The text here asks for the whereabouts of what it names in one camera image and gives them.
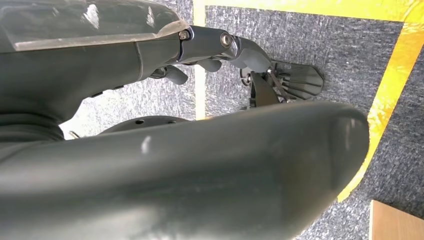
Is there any black round robot disc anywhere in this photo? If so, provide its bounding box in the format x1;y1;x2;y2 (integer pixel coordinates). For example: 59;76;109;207
97;115;191;136

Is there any dark ribbed robot foot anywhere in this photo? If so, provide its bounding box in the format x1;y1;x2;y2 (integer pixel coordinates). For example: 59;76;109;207
240;60;325;110

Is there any light wooden desk leg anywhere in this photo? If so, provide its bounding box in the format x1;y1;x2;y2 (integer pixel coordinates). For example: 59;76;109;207
368;199;424;240

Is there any yellow floor tape square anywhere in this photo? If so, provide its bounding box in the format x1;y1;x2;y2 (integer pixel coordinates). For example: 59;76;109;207
192;0;424;204

